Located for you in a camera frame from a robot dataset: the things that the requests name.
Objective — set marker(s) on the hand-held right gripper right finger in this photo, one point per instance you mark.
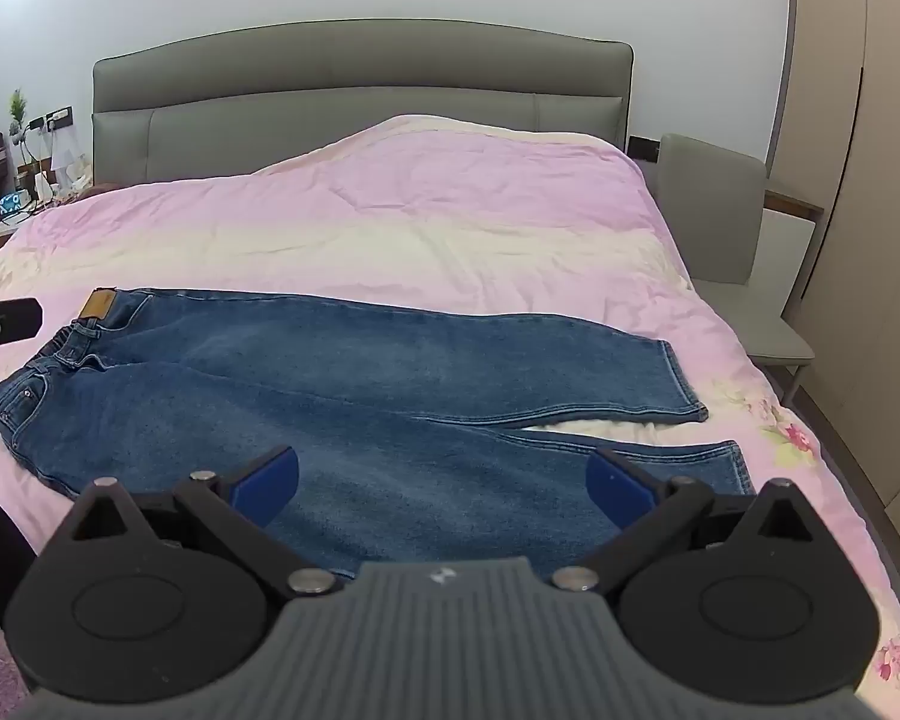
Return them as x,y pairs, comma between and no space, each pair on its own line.
616,491

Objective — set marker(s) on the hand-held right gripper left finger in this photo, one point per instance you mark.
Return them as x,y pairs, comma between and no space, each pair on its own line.
270,484

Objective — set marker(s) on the blue denim pants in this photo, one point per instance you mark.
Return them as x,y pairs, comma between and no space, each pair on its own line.
360,420

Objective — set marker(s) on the teal box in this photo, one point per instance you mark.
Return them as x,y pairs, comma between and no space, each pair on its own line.
9,203

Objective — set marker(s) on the small green plant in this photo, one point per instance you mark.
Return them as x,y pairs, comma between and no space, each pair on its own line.
18,112

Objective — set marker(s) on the grey chair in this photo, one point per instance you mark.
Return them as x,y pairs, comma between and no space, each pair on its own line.
709,210

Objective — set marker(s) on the pink floral blanket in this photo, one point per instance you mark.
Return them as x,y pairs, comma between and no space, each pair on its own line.
450,240

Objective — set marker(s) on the beige wardrobe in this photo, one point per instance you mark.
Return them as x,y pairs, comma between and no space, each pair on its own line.
862,202

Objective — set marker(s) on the grey upholstered headboard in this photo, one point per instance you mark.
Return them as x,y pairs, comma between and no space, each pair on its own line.
360,97

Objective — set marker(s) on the wall power socket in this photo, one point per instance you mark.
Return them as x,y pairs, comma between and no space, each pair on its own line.
58,117

